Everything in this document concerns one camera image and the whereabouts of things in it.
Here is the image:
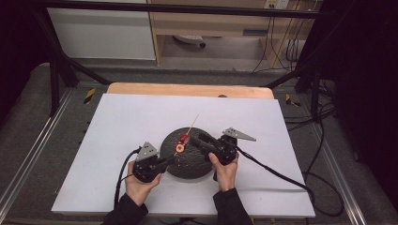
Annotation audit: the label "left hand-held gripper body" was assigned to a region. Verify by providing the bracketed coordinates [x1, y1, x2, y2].
[131, 142, 167, 184]

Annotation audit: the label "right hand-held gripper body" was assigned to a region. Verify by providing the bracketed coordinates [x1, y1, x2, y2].
[204, 127, 257, 166]

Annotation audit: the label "black round plate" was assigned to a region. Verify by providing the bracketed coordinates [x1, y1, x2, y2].
[159, 127, 221, 180]

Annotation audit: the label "thin wooden skewer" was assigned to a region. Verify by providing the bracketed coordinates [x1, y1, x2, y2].
[163, 113, 201, 173]

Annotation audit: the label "person's left hand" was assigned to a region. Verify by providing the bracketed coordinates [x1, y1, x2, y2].
[124, 160, 164, 207]

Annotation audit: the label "person's right hand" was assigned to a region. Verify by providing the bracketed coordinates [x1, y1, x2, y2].
[207, 152, 240, 192]

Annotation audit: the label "light wooden table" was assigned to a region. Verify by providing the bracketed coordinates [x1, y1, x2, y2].
[106, 82, 275, 100]

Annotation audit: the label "yellow black tape strip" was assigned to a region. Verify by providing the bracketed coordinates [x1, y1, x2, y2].
[284, 93, 302, 108]
[83, 87, 97, 105]

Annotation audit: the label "office chair wheel base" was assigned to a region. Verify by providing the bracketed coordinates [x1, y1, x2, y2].
[173, 34, 207, 49]

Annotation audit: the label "light wooden desk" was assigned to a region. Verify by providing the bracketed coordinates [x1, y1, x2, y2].
[145, 0, 315, 68]

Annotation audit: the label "white cabinet panel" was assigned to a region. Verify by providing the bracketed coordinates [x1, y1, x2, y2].
[46, 7, 157, 61]

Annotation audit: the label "white power strip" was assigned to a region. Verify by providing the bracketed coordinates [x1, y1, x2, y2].
[263, 0, 291, 10]

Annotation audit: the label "black curtain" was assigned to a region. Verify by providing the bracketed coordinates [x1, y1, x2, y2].
[308, 0, 398, 203]
[0, 0, 53, 121]

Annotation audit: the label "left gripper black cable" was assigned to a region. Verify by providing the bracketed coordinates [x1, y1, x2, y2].
[114, 147, 143, 208]

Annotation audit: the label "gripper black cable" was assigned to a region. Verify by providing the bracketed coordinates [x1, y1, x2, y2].
[114, 147, 143, 208]
[235, 145, 345, 218]

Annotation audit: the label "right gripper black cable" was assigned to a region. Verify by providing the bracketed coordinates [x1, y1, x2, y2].
[235, 145, 345, 218]

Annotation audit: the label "black floor cables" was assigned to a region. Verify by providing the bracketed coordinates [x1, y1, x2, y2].
[283, 79, 337, 132]

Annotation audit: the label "aluminium floor rail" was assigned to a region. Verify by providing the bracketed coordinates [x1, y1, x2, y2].
[0, 89, 75, 214]
[313, 123, 368, 225]

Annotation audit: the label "hanging black cables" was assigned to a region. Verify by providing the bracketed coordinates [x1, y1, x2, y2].
[252, 15, 303, 74]

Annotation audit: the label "black metal frame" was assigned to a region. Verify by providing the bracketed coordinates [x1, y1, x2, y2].
[29, 0, 332, 117]

